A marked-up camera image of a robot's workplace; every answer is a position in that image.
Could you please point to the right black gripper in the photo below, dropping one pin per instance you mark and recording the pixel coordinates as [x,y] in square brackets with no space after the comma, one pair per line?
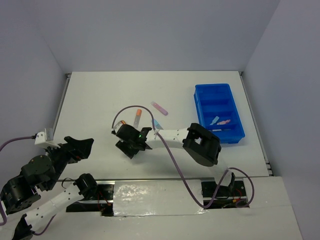
[122,144]

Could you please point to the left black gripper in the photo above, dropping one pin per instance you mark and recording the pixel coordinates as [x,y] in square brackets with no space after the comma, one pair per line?
[84,145]

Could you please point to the orange capped clear marker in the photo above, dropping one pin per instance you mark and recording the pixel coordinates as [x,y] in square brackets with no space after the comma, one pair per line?
[137,118]

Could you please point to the light blue clear marker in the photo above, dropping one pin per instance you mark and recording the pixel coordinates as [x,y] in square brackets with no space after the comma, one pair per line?
[156,125]

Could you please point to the small blue highlighter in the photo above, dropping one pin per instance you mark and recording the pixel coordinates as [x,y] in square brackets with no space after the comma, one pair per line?
[214,121]

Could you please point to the pink correction tape highlighter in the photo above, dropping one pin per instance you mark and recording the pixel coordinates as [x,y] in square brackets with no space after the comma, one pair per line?
[224,122]

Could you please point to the grey thin pen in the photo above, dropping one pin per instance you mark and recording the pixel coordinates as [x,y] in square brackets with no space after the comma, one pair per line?
[220,130]

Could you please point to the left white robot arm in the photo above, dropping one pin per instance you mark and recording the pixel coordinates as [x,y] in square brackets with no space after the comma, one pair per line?
[42,173]

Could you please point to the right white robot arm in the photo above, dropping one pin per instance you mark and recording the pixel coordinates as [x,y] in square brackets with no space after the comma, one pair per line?
[202,145]

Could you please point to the purple pink highlighter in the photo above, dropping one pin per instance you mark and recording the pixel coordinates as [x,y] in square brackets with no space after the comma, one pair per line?
[159,108]

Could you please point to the silver tape sheet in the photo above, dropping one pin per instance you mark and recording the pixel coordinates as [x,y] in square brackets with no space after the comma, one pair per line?
[153,198]

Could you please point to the blue plastic divided bin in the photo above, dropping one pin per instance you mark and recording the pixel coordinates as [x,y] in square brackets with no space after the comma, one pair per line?
[216,99]

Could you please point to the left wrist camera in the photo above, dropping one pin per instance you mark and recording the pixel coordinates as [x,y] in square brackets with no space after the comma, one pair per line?
[45,139]

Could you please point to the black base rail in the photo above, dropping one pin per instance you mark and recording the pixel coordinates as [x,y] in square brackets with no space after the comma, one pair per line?
[203,190]

